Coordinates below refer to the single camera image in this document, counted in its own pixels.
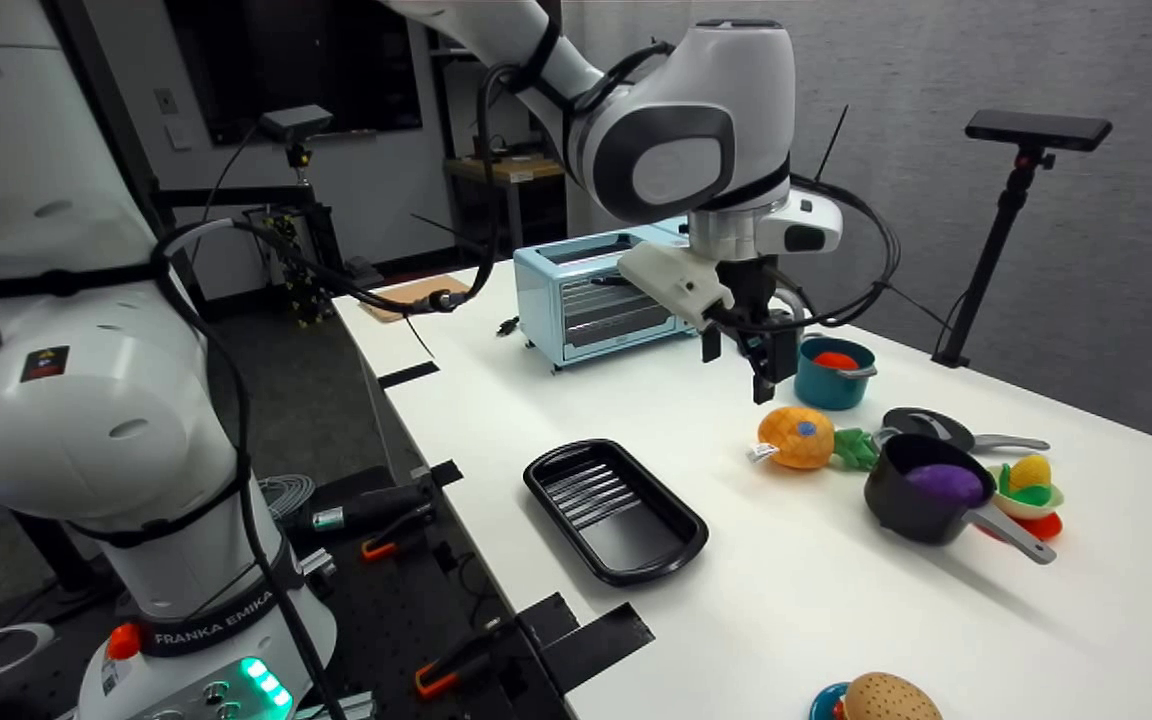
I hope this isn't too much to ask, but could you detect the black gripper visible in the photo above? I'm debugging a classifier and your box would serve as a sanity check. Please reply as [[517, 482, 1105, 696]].
[[696, 253, 805, 410]]

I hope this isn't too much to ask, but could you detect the orange pineapple plush toy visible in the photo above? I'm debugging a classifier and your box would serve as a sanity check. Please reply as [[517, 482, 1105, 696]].
[[747, 404, 885, 482]]

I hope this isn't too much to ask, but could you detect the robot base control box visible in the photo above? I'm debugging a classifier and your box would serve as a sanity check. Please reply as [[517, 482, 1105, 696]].
[[66, 618, 340, 720]]

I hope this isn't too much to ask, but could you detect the blue toy pot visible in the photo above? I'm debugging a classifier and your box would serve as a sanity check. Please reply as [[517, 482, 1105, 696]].
[[793, 331, 878, 416]]

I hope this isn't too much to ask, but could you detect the light blue toy oven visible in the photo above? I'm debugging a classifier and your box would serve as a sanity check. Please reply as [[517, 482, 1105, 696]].
[[510, 217, 728, 376]]

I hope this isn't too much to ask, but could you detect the purple toy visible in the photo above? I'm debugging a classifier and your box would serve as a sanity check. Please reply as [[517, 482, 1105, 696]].
[[901, 459, 994, 514]]

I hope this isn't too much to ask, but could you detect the yellow green red toy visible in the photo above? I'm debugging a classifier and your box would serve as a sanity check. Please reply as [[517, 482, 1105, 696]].
[[990, 454, 1066, 545]]

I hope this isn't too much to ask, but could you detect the brown bun toy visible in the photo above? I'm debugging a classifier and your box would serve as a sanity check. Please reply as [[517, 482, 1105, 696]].
[[839, 669, 949, 720]]

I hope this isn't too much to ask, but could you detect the grey metal ladle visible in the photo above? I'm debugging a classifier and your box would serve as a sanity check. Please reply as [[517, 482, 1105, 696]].
[[876, 404, 1057, 459]]

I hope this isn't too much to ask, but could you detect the black baking tray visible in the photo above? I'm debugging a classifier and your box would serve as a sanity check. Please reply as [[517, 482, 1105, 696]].
[[521, 437, 713, 589]]

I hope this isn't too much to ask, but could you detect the background wooden shelf table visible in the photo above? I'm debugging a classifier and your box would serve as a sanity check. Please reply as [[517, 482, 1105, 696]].
[[444, 150, 571, 257]]

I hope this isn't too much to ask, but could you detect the short black tape strip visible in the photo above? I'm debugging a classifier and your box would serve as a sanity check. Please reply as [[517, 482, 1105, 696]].
[[373, 356, 444, 395], [413, 458, 468, 498]]

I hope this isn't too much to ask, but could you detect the wide black tape strip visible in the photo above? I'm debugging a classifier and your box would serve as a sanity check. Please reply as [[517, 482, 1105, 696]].
[[517, 591, 660, 700]]

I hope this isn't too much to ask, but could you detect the wooden cutting board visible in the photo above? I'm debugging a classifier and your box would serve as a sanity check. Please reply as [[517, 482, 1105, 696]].
[[365, 267, 477, 327]]

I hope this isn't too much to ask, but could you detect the small blue plate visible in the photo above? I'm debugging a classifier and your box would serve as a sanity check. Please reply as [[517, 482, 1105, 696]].
[[805, 677, 859, 720]]

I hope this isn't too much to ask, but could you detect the orange black clamp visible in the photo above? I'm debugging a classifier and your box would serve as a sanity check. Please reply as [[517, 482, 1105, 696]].
[[406, 637, 503, 703], [356, 514, 441, 569]]

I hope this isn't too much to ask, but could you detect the black tool with teal band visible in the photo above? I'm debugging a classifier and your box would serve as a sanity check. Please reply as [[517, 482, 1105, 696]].
[[284, 476, 441, 545]]

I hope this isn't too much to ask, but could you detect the red emergency button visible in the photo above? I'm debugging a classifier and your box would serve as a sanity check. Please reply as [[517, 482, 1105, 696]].
[[103, 621, 153, 665]]

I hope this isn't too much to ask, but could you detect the black saucepan with grey handle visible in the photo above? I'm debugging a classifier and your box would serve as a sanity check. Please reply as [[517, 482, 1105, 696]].
[[859, 431, 1060, 569]]

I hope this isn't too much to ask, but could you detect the black camera stand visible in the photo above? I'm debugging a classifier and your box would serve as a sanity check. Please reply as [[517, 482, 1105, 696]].
[[929, 141, 1057, 371]]

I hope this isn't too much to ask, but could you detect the black camera bar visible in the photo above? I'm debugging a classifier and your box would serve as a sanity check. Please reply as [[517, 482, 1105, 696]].
[[961, 109, 1114, 156]]

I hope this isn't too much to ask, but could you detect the background tripod with camera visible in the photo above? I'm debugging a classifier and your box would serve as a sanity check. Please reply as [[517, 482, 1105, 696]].
[[256, 102, 342, 331]]

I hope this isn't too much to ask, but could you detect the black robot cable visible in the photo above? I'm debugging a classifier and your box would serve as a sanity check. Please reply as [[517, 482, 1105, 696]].
[[148, 38, 902, 720]]

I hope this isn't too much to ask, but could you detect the dark wall monitor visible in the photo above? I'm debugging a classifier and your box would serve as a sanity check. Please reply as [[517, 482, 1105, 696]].
[[161, 0, 427, 150]]

